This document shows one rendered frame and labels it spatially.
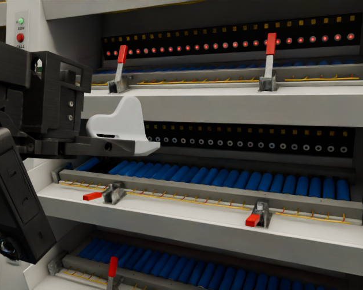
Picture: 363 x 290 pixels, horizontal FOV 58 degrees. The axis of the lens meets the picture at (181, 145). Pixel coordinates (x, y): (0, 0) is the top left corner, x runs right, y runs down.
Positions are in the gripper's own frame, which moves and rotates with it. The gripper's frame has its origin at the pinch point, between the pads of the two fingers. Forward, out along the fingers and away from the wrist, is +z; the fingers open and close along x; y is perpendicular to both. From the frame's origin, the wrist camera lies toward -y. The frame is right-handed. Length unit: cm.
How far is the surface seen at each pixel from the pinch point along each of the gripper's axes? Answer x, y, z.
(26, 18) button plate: 33.7, 24.5, 14.9
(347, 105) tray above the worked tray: -25.0, 7.5, 16.3
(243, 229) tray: -12.3, -10.9, 16.4
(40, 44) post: 30.3, 19.2, 15.7
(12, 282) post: 35.0, -29.6, 17.0
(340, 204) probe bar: -25.1, -6.2, 21.0
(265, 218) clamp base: -15.3, -8.9, 16.5
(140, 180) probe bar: 8.5, -6.1, 21.0
